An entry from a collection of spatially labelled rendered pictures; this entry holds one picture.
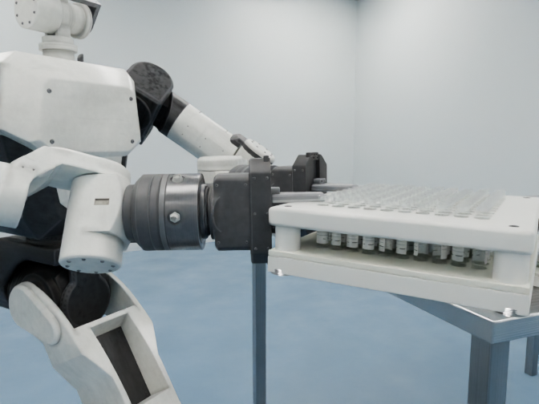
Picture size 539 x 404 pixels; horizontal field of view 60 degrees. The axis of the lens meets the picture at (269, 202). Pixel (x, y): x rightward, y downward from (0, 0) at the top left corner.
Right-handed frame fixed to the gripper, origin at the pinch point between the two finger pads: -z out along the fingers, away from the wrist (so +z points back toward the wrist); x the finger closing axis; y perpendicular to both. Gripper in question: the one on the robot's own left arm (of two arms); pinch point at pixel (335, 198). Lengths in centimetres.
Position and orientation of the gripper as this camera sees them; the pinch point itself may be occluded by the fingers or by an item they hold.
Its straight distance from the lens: 64.9
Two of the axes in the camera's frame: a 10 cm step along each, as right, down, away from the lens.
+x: 0.2, 9.9, 1.2
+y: -6.3, 1.1, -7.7
